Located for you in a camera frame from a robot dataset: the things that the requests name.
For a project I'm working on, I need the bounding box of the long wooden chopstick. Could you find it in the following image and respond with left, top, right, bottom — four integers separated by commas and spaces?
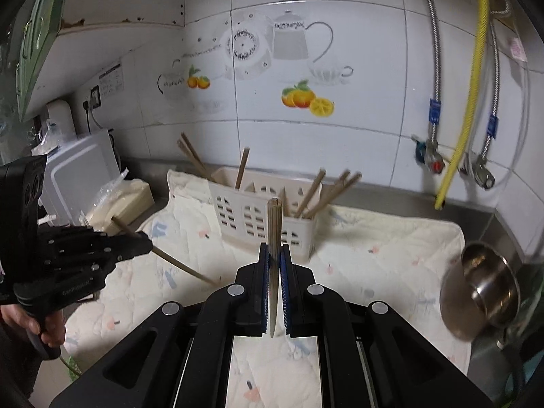
110, 217, 217, 286

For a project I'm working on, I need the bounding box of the left hand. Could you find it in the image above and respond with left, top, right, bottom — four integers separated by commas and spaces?
1, 305, 66, 348

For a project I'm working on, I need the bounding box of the braided steel hose right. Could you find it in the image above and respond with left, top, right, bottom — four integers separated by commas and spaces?
477, 16, 503, 162

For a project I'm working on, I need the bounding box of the white kettle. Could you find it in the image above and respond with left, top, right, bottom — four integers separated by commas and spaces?
46, 100, 77, 143

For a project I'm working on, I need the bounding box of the cream quilted printed mat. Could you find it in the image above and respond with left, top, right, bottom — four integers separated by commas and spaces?
65, 170, 471, 407

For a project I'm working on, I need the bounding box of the wall power socket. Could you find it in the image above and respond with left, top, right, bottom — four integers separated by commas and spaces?
88, 85, 101, 109

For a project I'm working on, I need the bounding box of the braided steel hose left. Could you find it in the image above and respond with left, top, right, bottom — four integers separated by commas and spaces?
414, 0, 444, 146

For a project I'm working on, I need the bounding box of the braided steel hose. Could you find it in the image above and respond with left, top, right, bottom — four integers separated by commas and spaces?
477, 16, 503, 162
414, 0, 444, 146

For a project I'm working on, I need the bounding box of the red handled water valve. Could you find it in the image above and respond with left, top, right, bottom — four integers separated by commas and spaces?
411, 135, 448, 175

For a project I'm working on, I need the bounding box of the yellow gas hose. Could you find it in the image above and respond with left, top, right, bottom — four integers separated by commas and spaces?
432, 0, 491, 211

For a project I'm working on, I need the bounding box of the stainless steel bowl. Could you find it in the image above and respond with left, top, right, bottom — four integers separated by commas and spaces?
440, 242, 521, 342

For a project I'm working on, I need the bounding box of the beige plastic utensil holder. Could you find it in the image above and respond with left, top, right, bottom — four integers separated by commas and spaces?
208, 167, 316, 261

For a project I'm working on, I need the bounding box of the chrome water valve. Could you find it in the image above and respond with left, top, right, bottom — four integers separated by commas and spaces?
460, 152, 495, 191

